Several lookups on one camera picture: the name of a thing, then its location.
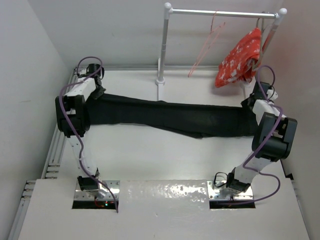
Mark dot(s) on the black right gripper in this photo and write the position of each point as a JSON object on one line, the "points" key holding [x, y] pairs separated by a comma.
{"points": [[244, 103]]}

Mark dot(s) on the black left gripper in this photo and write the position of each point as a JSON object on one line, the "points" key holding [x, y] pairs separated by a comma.
{"points": [[97, 95]]}

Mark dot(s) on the dark denim trousers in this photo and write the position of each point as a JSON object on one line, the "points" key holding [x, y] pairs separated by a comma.
{"points": [[192, 120]]}

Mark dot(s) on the pink wire hanger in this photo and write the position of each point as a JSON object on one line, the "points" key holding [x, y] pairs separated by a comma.
{"points": [[210, 40]]}

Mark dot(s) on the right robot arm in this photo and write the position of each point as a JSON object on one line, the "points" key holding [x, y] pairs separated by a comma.
{"points": [[272, 141]]}

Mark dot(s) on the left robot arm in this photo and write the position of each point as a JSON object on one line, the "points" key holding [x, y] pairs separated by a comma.
{"points": [[72, 116]]}

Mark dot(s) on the grey hanger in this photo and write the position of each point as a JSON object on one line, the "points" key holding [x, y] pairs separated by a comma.
{"points": [[265, 30]]}

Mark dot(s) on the red patterned garment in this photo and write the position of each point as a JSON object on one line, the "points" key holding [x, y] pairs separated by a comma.
{"points": [[237, 66]]}

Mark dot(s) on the aluminium table edge rail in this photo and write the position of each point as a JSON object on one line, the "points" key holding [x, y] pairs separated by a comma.
{"points": [[29, 139]]}

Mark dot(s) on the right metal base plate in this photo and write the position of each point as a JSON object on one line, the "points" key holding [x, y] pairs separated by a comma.
{"points": [[218, 193]]}

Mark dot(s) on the metal base plate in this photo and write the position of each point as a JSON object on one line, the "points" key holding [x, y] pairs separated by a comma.
{"points": [[101, 193], [218, 193]]}

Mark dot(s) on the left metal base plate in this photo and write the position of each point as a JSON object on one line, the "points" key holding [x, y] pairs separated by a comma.
{"points": [[101, 193]]}

